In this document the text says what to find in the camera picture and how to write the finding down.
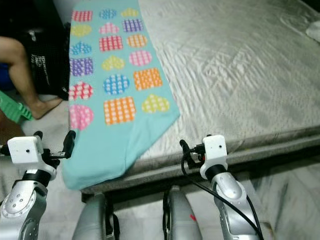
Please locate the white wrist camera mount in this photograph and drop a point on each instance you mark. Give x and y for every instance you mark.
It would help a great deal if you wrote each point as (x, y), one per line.
(25, 150)
(215, 149)

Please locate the person in grey shorts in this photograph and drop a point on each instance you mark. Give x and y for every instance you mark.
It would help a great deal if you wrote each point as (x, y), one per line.
(20, 60)

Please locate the grey quilted mattress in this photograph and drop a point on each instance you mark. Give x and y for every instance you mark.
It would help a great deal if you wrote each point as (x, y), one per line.
(225, 65)

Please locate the green plastic stool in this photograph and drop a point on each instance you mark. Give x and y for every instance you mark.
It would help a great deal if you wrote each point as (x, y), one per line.
(12, 107)

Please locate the dark bed base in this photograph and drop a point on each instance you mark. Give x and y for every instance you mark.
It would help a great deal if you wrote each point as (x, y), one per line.
(145, 179)

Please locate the white pillow with tree print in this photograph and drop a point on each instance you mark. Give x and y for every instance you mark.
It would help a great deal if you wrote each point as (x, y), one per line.
(314, 31)

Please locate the silver left robot leg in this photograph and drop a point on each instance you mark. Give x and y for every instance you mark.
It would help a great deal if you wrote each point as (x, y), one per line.
(92, 220)

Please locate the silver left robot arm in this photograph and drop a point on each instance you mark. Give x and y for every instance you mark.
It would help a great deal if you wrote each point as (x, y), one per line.
(25, 210)

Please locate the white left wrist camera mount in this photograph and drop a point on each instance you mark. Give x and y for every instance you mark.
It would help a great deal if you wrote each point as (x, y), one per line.
(25, 150)

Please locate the teal blanket with colourful patches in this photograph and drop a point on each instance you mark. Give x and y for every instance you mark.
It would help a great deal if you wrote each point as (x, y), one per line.
(110, 145)

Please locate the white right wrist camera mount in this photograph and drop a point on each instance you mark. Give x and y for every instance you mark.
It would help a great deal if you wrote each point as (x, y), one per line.
(215, 149)

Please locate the black bag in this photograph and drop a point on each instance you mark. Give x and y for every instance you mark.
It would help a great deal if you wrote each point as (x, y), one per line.
(47, 65)

